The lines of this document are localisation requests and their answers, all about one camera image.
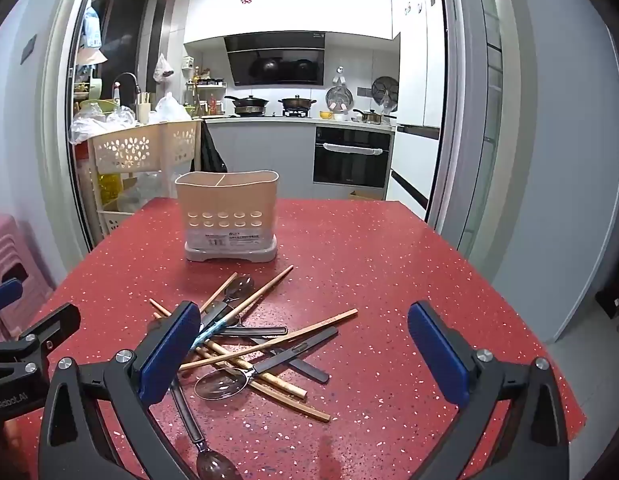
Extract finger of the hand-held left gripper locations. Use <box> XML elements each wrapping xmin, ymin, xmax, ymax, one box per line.
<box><xmin>0</xmin><ymin>278</ymin><xmax>24</xmax><ymax>316</ymax></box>
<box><xmin>0</xmin><ymin>302</ymin><xmax>82</xmax><ymax>368</ymax></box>

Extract beige knife block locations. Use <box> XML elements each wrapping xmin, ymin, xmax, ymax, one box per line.
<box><xmin>134</xmin><ymin>92</ymin><xmax>153</xmax><ymax>124</ymax></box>

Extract black hanging round pan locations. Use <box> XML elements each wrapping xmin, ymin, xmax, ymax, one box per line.
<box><xmin>371</xmin><ymin>75</ymin><xmax>399</xmax><ymax>109</ymax></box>

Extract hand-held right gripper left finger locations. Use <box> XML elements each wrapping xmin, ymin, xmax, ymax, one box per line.
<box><xmin>38</xmin><ymin>301</ymin><xmax>203</xmax><ymax>480</ymax></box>

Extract green plastic bowl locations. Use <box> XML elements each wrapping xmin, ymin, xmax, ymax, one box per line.
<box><xmin>79</xmin><ymin>98</ymin><xmax>121</xmax><ymax>115</ymax></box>

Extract black handled utensil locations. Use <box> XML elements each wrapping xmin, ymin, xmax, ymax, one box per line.
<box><xmin>250</xmin><ymin>337</ymin><xmax>331</xmax><ymax>384</ymax></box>
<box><xmin>210</xmin><ymin>326</ymin><xmax>289</xmax><ymax>338</ymax></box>

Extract beige plastic basket cart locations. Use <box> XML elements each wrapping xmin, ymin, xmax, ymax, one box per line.
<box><xmin>87</xmin><ymin>119</ymin><xmax>203</xmax><ymax>241</ymax></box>

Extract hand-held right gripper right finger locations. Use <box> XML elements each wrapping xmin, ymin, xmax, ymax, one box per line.
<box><xmin>408</xmin><ymin>301</ymin><xmax>570</xmax><ymax>480</ymax></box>

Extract black built-in oven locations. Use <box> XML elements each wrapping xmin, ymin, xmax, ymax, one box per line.
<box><xmin>312</xmin><ymin>126</ymin><xmax>393</xmax><ymax>187</ymax></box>

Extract white refrigerator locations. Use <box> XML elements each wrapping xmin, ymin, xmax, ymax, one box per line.
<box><xmin>386</xmin><ymin>0</ymin><xmax>451</xmax><ymax>217</ymax></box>

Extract crumpled clear plastic bags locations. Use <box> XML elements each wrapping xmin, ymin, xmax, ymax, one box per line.
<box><xmin>70</xmin><ymin>102</ymin><xmax>138</xmax><ymax>144</ymax></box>

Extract black hanging cloth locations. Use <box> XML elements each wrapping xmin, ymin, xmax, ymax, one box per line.
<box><xmin>196</xmin><ymin>120</ymin><xmax>228</xmax><ymax>174</ymax></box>

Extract spice rack with bottles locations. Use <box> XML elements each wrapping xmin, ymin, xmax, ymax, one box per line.
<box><xmin>182</xmin><ymin>54</ymin><xmax>228</xmax><ymax>117</ymax></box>

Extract black range hood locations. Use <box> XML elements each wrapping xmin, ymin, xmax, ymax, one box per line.
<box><xmin>224</xmin><ymin>31</ymin><xmax>325</xmax><ymax>87</ymax></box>

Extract black wok with handle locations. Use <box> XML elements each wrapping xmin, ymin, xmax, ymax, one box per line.
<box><xmin>224</xmin><ymin>94</ymin><xmax>271</xmax><ymax>115</ymax></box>

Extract clear plastic bag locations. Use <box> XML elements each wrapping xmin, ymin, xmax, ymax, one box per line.
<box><xmin>116</xmin><ymin>172</ymin><xmax>171</xmax><ymax>214</ymax></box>

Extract hanging white plastic bag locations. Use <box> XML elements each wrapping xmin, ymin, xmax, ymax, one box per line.
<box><xmin>153</xmin><ymin>53</ymin><xmax>175</xmax><ymax>84</ymax></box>

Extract silver hanging strainer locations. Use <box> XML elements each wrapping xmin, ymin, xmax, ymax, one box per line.
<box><xmin>325</xmin><ymin>85</ymin><xmax>355</xmax><ymax>112</ymax></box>

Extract black kitchen faucet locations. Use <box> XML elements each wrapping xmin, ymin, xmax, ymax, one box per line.
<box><xmin>112</xmin><ymin>72</ymin><xmax>142</xmax><ymax>107</ymax></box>

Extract yellow oil bottle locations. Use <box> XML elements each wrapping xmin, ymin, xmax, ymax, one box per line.
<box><xmin>96</xmin><ymin>173</ymin><xmax>123</xmax><ymax>206</ymax></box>

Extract blue patterned utensil handle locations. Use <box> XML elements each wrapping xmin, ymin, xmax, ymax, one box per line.
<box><xmin>192</xmin><ymin>319</ymin><xmax>235</xmax><ymax>347</ymax></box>

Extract steel pot with handle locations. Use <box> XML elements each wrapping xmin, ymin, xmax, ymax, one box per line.
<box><xmin>352</xmin><ymin>108</ymin><xmax>397</xmax><ymax>125</ymax></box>

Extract black handled metal spoon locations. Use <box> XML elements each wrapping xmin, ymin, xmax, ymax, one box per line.
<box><xmin>200</xmin><ymin>276</ymin><xmax>257</xmax><ymax>333</ymax></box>
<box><xmin>194</xmin><ymin>328</ymin><xmax>339</xmax><ymax>402</ymax></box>
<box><xmin>170</xmin><ymin>377</ymin><xmax>242</xmax><ymax>480</ymax></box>

